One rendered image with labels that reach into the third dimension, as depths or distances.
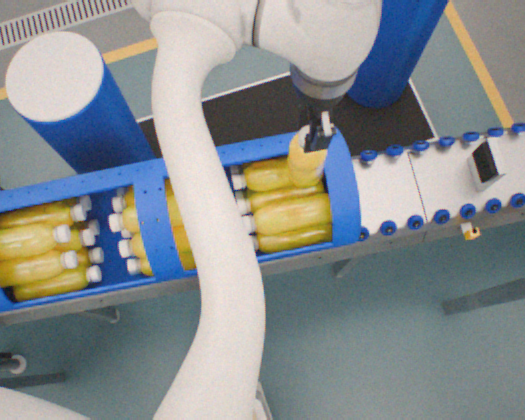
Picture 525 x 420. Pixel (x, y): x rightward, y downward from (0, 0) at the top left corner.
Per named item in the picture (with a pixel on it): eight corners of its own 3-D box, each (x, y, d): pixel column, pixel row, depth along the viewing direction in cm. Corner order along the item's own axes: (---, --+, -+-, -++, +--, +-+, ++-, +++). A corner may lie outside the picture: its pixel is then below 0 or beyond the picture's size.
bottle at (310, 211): (326, 186, 127) (245, 202, 126) (334, 202, 121) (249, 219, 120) (328, 211, 131) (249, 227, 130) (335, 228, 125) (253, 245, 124)
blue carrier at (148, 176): (348, 250, 141) (370, 232, 113) (19, 315, 136) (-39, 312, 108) (324, 147, 146) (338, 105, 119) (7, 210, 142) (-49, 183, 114)
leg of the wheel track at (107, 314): (121, 321, 228) (71, 309, 168) (108, 323, 228) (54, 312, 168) (119, 308, 230) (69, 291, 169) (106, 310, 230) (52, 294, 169)
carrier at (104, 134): (151, 136, 234) (89, 156, 232) (93, 19, 150) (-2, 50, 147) (168, 196, 227) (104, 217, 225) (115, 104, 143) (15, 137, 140)
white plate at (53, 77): (90, 18, 148) (92, 21, 149) (-3, 48, 146) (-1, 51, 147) (112, 101, 141) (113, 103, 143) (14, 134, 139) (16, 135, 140)
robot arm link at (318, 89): (352, 14, 68) (345, 39, 74) (283, 26, 68) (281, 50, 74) (371, 76, 66) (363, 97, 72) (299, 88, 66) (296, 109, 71)
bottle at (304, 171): (282, 163, 115) (283, 127, 96) (314, 152, 115) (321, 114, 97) (294, 194, 113) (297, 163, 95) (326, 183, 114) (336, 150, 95)
